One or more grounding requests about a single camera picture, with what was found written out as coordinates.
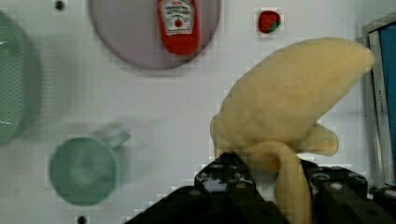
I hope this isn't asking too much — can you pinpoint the grey round plate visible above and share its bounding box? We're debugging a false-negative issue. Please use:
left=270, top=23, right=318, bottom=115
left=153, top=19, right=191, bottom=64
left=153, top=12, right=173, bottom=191
left=88, top=0, right=222, bottom=70

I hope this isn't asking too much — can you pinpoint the green perforated colander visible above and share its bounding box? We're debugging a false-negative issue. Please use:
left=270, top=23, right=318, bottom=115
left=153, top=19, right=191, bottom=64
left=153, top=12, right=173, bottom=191
left=0, top=12, right=41, bottom=146

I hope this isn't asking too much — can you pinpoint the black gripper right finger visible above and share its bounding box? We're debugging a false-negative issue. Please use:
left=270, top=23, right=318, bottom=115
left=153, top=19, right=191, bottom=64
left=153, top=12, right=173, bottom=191
left=301, top=160, right=396, bottom=224

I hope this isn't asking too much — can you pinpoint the red plush ketchup bottle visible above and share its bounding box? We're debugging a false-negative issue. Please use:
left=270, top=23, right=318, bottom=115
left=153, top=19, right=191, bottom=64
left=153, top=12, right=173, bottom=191
left=157, top=0, right=200, bottom=56

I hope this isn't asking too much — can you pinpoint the green mug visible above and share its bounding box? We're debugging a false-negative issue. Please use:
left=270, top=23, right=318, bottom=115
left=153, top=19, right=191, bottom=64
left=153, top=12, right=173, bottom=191
left=49, top=132, right=131, bottom=206

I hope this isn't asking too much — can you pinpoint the red plush strawberry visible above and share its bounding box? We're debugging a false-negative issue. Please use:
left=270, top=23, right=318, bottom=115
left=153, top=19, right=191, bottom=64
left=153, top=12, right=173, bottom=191
left=258, top=10, right=281, bottom=34

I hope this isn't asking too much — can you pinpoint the yellow plush banana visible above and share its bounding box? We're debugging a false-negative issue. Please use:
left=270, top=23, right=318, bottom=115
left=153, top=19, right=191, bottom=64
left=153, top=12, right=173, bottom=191
left=210, top=37, right=375, bottom=224

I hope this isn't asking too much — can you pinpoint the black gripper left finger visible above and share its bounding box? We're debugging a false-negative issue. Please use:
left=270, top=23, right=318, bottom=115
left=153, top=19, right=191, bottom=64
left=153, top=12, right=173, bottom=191
left=194, top=153, right=257, bottom=199

